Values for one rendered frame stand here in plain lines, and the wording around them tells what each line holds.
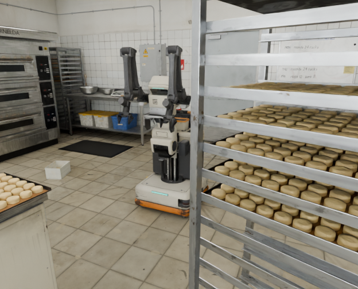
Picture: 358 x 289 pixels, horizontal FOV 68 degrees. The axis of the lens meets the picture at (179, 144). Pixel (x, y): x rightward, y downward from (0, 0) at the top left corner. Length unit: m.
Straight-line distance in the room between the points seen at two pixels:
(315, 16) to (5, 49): 4.68
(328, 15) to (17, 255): 1.47
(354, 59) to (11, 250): 1.44
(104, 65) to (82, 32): 0.87
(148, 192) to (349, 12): 2.40
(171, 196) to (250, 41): 3.25
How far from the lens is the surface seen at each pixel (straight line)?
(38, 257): 1.59
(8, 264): 1.51
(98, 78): 6.42
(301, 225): 0.84
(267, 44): 1.20
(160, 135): 2.57
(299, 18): 0.72
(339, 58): 0.68
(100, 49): 6.34
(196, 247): 1.03
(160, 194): 2.71
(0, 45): 5.00
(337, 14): 0.69
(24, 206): 1.45
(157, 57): 5.33
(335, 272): 1.36
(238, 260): 0.97
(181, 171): 2.89
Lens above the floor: 1.49
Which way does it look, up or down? 17 degrees down
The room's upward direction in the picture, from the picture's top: straight up
